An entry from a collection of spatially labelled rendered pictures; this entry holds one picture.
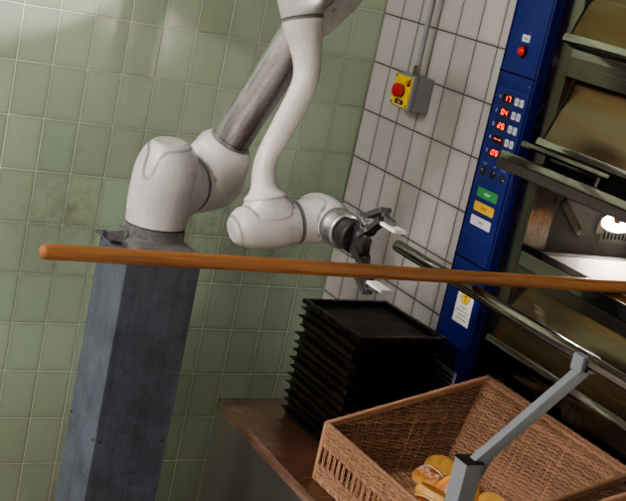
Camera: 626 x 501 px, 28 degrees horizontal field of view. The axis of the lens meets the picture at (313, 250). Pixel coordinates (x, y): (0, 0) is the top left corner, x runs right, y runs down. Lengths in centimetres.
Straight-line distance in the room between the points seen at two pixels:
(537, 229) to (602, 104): 38
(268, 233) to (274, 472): 65
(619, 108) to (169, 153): 108
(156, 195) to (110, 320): 34
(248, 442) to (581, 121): 117
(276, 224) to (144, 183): 40
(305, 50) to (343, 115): 97
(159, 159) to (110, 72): 54
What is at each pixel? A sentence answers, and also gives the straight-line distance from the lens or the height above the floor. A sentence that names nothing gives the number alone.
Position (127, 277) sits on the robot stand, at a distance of 309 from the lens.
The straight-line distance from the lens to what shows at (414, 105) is 359.
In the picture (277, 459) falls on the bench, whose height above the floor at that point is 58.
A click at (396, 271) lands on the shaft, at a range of 263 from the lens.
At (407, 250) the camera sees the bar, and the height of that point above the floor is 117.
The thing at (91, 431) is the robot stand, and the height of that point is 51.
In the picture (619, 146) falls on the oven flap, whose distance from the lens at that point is 298.
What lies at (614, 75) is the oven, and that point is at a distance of 303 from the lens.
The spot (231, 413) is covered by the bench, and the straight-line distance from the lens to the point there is 336.
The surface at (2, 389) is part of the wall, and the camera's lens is 376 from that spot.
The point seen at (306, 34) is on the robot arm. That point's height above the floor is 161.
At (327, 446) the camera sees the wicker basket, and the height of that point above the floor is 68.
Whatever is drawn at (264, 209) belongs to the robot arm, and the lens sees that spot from 285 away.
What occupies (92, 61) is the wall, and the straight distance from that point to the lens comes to 354.
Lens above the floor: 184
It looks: 14 degrees down
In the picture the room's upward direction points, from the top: 12 degrees clockwise
